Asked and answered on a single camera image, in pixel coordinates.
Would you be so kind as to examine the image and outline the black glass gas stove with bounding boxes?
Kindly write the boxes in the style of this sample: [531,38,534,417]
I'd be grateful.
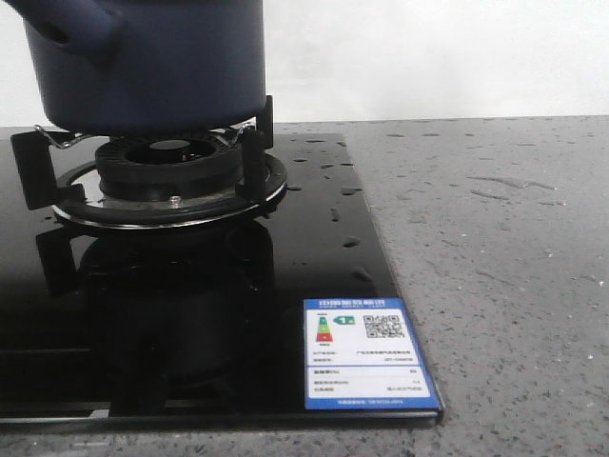
[0,126,445,423]

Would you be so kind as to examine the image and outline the blue energy label sticker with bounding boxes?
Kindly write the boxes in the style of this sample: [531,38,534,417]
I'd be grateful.
[304,297,441,411]

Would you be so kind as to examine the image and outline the right burner with pot support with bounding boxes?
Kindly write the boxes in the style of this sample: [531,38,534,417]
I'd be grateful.
[10,97,287,230]

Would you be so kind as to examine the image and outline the dark blue pot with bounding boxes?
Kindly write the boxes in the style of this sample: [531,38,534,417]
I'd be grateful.
[13,1,265,135]

